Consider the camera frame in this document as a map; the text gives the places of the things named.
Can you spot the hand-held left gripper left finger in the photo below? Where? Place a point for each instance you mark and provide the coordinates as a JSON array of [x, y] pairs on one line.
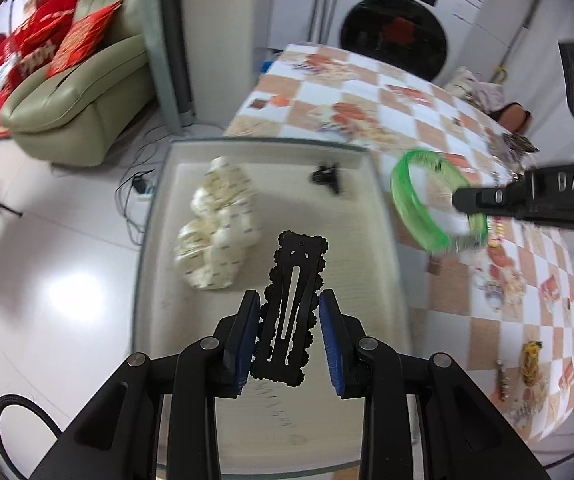
[[244, 342]]

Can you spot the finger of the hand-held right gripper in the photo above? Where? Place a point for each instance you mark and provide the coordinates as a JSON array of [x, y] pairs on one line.
[[542, 195]]

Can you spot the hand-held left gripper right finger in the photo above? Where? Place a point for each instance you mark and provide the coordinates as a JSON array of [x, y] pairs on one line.
[[329, 347]]

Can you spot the black scalloped hair clip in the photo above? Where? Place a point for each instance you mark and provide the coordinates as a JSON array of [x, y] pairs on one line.
[[294, 255]]

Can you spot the grey-rimmed shallow box tray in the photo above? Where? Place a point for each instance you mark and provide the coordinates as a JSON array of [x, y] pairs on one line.
[[317, 230]]

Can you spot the green translucent bangle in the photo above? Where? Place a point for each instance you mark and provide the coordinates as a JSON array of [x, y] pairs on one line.
[[407, 202]]

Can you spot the leopard print hair bow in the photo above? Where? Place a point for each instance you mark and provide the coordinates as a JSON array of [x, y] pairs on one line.
[[517, 142]]

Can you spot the cream tote bag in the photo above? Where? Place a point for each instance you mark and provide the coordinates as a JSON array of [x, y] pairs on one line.
[[474, 90]]

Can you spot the cream polka dot scrunchie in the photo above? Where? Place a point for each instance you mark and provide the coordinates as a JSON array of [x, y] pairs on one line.
[[219, 220]]

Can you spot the white washing machine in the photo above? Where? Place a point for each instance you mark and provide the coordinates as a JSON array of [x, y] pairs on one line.
[[467, 5]]

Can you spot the small black claw clip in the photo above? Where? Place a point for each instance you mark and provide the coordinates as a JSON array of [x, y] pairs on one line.
[[326, 176]]

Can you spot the checkered printed tablecloth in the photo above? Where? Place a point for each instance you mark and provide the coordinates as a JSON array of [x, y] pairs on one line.
[[367, 90]]

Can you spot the pale green leather sofa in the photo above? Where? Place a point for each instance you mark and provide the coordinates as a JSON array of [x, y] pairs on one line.
[[82, 110]]

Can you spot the white cabinet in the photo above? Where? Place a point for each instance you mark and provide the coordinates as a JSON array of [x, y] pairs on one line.
[[297, 10]]

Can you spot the grey pillar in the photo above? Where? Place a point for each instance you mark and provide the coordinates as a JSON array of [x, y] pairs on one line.
[[167, 35]]

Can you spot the red cushion gold pattern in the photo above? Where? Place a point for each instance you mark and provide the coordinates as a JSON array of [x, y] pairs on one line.
[[84, 42]]

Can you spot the red cushion white lettering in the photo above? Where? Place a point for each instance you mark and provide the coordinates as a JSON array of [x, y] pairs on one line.
[[47, 30]]

